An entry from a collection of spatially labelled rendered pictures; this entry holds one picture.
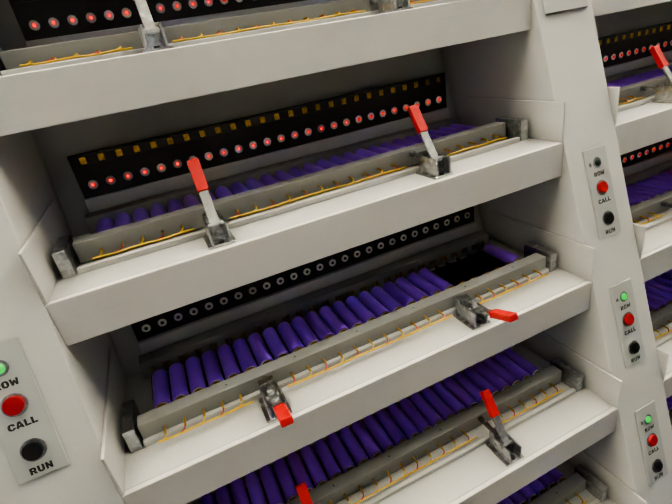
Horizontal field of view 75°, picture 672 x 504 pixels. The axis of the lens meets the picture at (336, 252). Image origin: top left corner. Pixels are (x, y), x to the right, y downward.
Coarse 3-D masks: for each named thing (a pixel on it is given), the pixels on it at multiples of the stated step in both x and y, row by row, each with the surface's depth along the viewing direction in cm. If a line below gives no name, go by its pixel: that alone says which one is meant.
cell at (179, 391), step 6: (174, 366) 54; (180, 366) 54; (174, 372) 53; (180, 372) 53; (174, 378) 52; (180, 378) 52; (174, 384) 51; (180, 384) 50; (186, 384) 51; (174, 390) 50; (180, 390) 49; (186, 390) 50; (174, 396) 49
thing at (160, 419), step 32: (544, 256) 62; (480, 288) 59; (512, 288) 59; (384, 320) 54; (416, 320) 56; (320, 352) 51; (224, 384) 48; (256, 384) 49; (160, 416) 46; (192, 416) 47
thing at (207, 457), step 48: (432, 240) 70; (528, 240) 67; (288, 288) 63; (528, 288) 60; (576, 288) 58; (432, 336) 54; (480, 336) 53; (528, 336) 57; (144, 384) 55; (336, 384) 49; (384, 384) 49; (432, 384) 53; (192, 432) 46; (240, 432) 45; (288, 432) 46; (144, 480) 42; (192, 480) 43
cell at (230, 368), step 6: (222, 348) 55; (228, 348) 55; (222, 354) 54; (228, 354) 54; (222, 360) 54; (228, 360) 53; (234, 360) 53; (222, 366) 53; (228, 366) 52; (234, 366) 52; (228, 372) 51; (234, 372) 51; (240, 372) 52
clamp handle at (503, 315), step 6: (474, 300) 54; (474, 306) 54; (480, 312) 52; (486, 312) 51; (492, 312) 50; (498, 312) 50; (504, 312) 49; (510, 312) 48; (498, 318) 49; (504, 318) 48; (510, 318) 48; (516, 318) 48
